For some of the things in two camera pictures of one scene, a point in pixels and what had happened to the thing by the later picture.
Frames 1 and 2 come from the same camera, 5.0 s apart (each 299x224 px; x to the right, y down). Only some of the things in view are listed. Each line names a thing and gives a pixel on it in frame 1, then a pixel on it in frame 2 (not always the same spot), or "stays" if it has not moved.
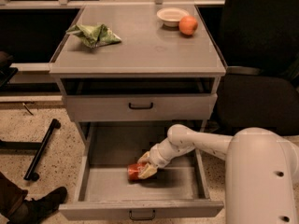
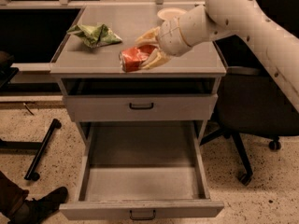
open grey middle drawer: x=105 y=192 stays
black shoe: x=31 y=211 stays
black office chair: x=260 y=90 stays
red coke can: x=133 y=171 → x=131 y=59
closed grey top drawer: x=141 y=107 stays
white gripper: x=156 y=158 → x=170 y=35
